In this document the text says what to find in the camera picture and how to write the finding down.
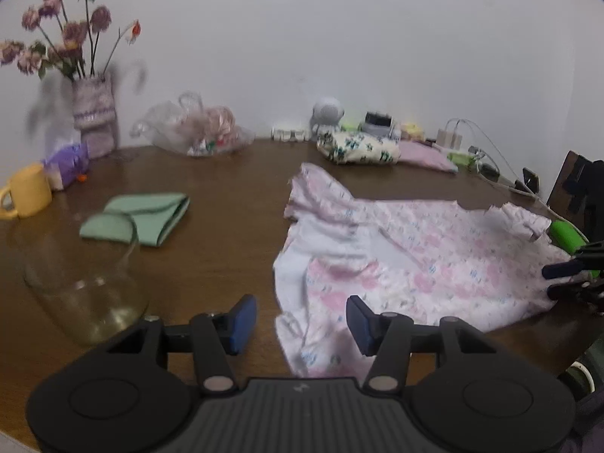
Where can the person's purple clothing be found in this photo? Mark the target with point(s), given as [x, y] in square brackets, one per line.
[592, 427]

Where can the translucent green box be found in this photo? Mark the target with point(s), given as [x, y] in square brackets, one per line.
[460, 159]

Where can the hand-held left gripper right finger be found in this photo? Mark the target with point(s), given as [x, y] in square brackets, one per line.
[359, 325]

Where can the clear plastic bag with snacks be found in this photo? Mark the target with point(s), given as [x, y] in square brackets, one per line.
[207, 127]

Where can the dried pink flower bouquet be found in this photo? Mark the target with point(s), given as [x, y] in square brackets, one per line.
[75, 33]

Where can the small dark box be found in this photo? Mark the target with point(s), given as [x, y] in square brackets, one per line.
[377, 119]

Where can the green cloth pouch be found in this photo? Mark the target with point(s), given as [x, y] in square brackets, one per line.
[141, 210]

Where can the cream green-flowered folded garment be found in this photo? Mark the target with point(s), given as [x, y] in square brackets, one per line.
[358, 148]

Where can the white charger plug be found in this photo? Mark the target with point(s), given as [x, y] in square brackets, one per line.
[443, 138]
[456, 139]

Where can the yellow mug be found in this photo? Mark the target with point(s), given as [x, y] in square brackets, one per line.
[30, 191]

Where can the white round speaker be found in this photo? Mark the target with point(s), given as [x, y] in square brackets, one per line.
[327, 112]

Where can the white outlet bar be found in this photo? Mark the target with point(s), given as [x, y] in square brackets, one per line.
[290, 133]

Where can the smartphone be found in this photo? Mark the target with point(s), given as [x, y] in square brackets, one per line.
[531, 179]

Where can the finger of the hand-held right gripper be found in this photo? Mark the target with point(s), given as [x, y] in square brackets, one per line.
[559, 270]
[566, 290]

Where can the clear glass jar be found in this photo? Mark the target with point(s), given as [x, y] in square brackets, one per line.
[94, 302]

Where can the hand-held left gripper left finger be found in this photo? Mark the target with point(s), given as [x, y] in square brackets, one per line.
[243, 323]

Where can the yellow packet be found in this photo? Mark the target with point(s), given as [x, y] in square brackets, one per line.
[411, 130]

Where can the purple tissue pack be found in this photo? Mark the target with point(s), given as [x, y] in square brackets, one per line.
[68, 163]

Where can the pink floral ruffled garment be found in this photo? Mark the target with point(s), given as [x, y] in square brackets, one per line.
[424, 264]

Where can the knitted pink vase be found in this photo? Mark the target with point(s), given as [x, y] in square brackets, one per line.
[94, 108]

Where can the pale pink folded cloth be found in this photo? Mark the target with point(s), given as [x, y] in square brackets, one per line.
[424, 155]

